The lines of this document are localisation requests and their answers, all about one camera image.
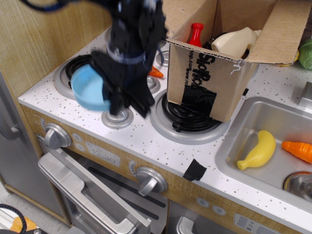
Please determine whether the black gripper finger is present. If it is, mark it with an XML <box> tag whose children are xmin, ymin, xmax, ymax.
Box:
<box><xmin>109</xmin><ymin>89</ymin><xmax>129</xmax><ymax>115</ymax></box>

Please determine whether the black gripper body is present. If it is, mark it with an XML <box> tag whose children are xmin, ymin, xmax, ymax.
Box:
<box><xmin>91</xmin><ymin>50</ymin><xmax>155</xmax><ymax>118</ymax></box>

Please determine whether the light blue plastic bowl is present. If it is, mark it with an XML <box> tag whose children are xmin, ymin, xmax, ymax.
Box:
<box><xmin>71</xmin><ymin>64</ymin><xmax>110</xmax><ymax>112</ymax></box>

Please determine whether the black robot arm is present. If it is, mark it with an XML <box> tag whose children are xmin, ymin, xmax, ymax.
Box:
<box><xmin>91</xmin><ymin>0</ymin><xmax>167</xmax><ymax>117</ymax></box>

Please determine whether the silver stovetop knob front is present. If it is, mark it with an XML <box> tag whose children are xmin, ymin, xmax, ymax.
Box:
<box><xmin>101</xmin><ymin>108</ymin><xmax>134</xmax><ymax>129</ymax></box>

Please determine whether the silver stovetop knob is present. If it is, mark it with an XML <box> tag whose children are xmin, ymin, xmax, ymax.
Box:
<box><xmin>147</xmin><ymin>76</ymin><xmax>160</xmax><ymax>94</ymax></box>
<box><xmin>101</xmin><ymin>108</ymin><xmax>134</xmax><ymax>129</ymax></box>
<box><xmin>156</xmin><ymin>49</ymin><xmax>169</xmax><ymax>68</ymax></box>

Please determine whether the silver stovetop knob middle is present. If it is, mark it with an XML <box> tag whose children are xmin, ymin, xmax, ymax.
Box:
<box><xmin>147</xmin><ymin>76</ymin><xmax>160</xmax><ymax>94</ymax></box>

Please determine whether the orange toy carrot on stove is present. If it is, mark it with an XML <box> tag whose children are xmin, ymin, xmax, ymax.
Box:
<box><xmin>148</xmin><ymin>66</ymin><xmax>164</xmax><ymax>78</ymax></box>

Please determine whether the silver stovetop knob rear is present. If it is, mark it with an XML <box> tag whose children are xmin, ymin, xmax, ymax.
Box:
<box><xmin>156</xmin><ymin>49</ymin><xmax>169</xmax><ymax>68</ymax></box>

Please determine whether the oven clock display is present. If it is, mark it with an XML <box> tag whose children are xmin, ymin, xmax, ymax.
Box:
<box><xmin>86</xmin><ymin>142</ymin><xmax>121</xmax><ymax>167</ymax></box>

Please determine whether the front left black burner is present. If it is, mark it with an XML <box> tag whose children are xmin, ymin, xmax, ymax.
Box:
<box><xmin>54</xmin><ymin>54</ymin><xmax>92</xmax><ymax>100</ymax></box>

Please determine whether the black burner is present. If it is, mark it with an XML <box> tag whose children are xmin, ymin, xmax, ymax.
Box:
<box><xmin>54</xmin><ymin>54</ymin><xmax>92</xmax><ymax>100</ymax></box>
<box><xmin>150</xmin><ymin>90</ymin><xmax>230</xmax><ymax>145</ymax></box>

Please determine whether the front right black burner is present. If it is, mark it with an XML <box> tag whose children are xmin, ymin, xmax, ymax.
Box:
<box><xmin>150</xmin><ymin>90</ymin><xmax>230</xmax><ymax>145</ymax></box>

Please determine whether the silver oven dial left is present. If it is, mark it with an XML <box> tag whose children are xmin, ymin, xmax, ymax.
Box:
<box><xmin>44</xmin><ymin>123</ymin><xmax>72</xmax><ymax>150</ymax></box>

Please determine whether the silver oven dial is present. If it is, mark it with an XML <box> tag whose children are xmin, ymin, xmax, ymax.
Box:
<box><xmin>44</xmin><ymin>123</ymin><xmax>72</xmax><ymax>150</ymax></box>
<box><xmin>136</xmin><ymin>166</ymin><xmax>168</xmax><ymax>196</ymax></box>

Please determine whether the brown cardboard box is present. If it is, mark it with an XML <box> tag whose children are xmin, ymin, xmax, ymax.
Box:
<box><xmin>163</xmin><ymin>0</ymin><xmax>312</xmax><ymax>122</ymax></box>

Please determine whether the red toy bottle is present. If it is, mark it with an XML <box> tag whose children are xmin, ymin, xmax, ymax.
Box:
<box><xmin>188</xmin><ymin>23</ymin><xmax>204</xmax><ymax>47</ymax></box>

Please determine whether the silver oven dial right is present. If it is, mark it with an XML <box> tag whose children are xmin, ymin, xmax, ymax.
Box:
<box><xmin>136</xmin><ymin>166</ymin><xmax>168</xmax><ymax>196</ymax></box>

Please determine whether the silver oven door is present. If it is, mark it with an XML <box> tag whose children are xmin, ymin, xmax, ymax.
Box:
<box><xmin>38</xmin><ymin>149</ymin><xmax>168</xmax><ymax>234</ymax></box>

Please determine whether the black tape piece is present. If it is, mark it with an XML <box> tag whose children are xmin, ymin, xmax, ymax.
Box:
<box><xmin>183</xmin><ymin>159</ymin><xmax>207</xmax><ymax>181</ymax></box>

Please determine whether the cream toy jug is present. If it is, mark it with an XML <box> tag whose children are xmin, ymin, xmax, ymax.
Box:
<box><xmin>211</xmin><ymin>27</ymin><xmax>262</xmax><ymax>58</ymax></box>

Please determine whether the grey toy refrigerator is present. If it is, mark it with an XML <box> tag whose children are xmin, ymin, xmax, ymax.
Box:
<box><xmin>0</xmin><ymin>78</ymin><xmax>65</xmax><ymax>219</ymax></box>

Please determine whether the yellow toy banana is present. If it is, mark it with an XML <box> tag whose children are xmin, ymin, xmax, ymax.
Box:
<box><xmin>237</xmin><ymin>130</ymin><xmax>276</xmax><ymax>170</ymax></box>

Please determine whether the orange object on floor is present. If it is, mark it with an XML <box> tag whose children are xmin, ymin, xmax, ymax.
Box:
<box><xmin>10</xmin><ymin>217</ymin><xmax>37</xmax><ymax>233</ymax></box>

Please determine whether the grey toy faucet base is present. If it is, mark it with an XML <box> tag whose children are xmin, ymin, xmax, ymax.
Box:
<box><xmin>298</xmin><ymin>82</ymin><xmax>312</xmax><ymax>109</ymax></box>

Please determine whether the green toy cabbage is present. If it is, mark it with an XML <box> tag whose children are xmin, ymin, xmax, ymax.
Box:
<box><xmin>298</xmin><ymin>39</ymin><xmax>312</xmax><ymax>70</ymax></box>

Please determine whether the silver toy sink basin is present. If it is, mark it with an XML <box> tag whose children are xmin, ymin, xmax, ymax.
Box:
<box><xmin>215</xmin><ymin>97</ymin><xmax>312</xmax><ymax>212</ymax></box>

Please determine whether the orange toy carrot in sink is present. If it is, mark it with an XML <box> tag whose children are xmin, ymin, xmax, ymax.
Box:
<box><xmin>281</xmin><ymin>141</ymin><xmax>312</xmax><ymax>163</ymax></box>

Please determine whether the silver sink drain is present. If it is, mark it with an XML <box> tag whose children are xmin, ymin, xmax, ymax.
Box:
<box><xmin>283</xmin><ymin>171</ymin><xmax>312</xmax><ymax>202</ymax></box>

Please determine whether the silver lower cabinet handle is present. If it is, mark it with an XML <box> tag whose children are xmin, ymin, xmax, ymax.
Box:
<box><xmin>176</xmin><ymin>216</ymin><xmax>194</xmax><ymax>234</ymax></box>

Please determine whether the black cable on floor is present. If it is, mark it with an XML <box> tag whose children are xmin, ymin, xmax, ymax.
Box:
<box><xmin>0</xmin><ymin>204</ymin><xmax>42</xmax><ymax>234</ymax></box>

